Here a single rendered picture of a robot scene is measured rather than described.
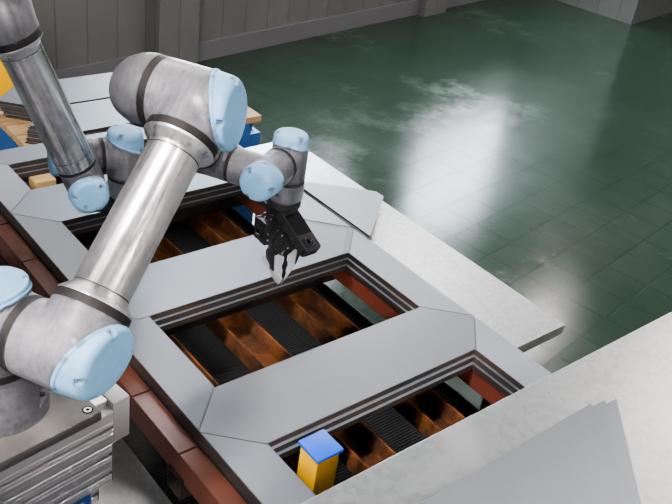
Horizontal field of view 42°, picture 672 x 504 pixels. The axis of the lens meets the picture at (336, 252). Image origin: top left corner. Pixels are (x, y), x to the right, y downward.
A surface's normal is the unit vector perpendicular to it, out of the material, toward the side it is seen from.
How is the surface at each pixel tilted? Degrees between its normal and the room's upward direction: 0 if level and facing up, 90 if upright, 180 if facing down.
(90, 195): 90
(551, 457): 0
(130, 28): 90
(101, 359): 96
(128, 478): 0
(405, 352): 0
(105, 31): 90
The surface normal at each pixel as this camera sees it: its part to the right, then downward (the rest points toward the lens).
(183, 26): 0.73, 0.44
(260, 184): -0.38, 0.44
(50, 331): -0.17, -0.44
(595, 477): 0.13, -0.84
